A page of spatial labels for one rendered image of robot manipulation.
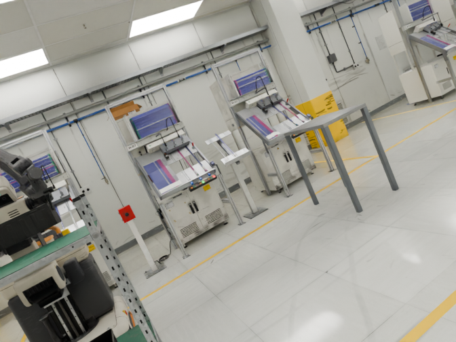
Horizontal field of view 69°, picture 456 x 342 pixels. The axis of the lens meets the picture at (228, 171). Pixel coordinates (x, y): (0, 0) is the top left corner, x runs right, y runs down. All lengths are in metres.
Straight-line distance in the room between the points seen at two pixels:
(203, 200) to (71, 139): 2.45
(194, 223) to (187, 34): 3.48
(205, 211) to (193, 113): 2.27
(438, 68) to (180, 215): 4.95
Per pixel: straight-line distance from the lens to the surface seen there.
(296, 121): 4.42
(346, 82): 7.62
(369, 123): 3.07
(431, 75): 6.80
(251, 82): 4.66
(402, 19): 6.85
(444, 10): 8.18
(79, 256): 2.52
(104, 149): 5.57
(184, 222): 4.04
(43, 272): 2.25
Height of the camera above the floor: 1.11
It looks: 7 degrees down
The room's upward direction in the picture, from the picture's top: 25 degrees counter-clockwise
